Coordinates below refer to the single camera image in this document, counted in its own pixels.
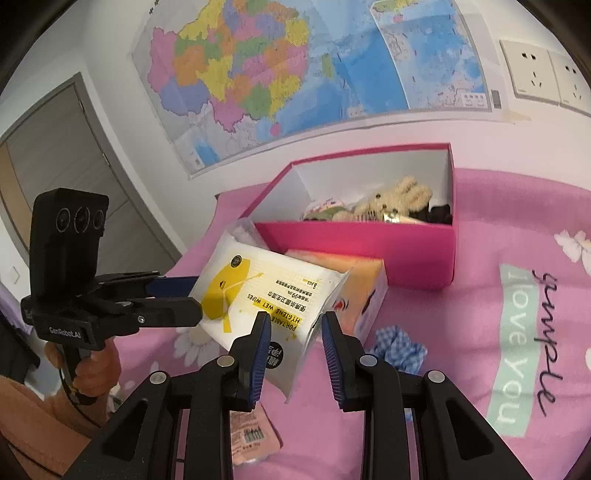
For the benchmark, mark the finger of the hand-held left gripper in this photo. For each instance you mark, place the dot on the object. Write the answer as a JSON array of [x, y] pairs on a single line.
[[171, 314], [171, 285]]

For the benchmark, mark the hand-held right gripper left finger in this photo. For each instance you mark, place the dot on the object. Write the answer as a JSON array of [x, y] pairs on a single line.
[[258, 360]]

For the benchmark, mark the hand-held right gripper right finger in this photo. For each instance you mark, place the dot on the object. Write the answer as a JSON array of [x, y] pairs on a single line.
[[330, 360]]

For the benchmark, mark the white yellow wet wipes packet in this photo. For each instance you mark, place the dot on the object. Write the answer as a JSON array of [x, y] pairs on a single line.
[[258, 286]]

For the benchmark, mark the pink cardboard box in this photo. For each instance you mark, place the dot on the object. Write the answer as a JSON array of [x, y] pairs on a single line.
[[351, 249]]

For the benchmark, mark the beige plush bunny toy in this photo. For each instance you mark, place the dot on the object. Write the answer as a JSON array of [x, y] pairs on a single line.
[[383, 201]]

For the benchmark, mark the black cloth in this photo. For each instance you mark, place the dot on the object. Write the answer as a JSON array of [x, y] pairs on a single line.
[[438, 214]]

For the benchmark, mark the person's left forearm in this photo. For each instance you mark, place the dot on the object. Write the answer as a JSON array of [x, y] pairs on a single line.
[[27, 415]]

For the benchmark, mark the person's left hand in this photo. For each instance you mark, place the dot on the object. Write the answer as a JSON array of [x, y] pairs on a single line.
[[92, 371]]

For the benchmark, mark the blue gingham scrunchie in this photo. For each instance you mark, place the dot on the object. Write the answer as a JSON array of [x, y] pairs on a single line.
[[397, 344]]

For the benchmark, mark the pink snack packet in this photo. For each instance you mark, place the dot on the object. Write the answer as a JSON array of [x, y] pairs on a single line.
[[254, 434]]

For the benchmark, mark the orange tissue packet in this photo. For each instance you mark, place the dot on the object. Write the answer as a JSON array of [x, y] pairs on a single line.
[[364, 286]]

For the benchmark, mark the dark cloth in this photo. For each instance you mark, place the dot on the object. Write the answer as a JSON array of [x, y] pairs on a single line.
[[18, 350]]

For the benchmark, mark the grey door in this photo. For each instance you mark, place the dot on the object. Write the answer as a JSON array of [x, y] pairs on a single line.
[[69, 152]]

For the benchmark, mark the pink printed blanket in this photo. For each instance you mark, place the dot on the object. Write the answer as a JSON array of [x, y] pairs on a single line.
[[461, 323]]

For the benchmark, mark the green plush toy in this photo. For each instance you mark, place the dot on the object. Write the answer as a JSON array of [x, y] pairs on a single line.
[[323, 213]]

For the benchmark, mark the small white wall switch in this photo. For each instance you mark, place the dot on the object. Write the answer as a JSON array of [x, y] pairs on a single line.
[[14, 276]]

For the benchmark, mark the wall map poster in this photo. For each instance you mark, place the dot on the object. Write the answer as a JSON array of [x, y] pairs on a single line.
[[277, 69]]

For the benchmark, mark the white wall socket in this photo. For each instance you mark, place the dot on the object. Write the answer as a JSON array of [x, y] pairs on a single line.
[[572, 81], [531, 69]]

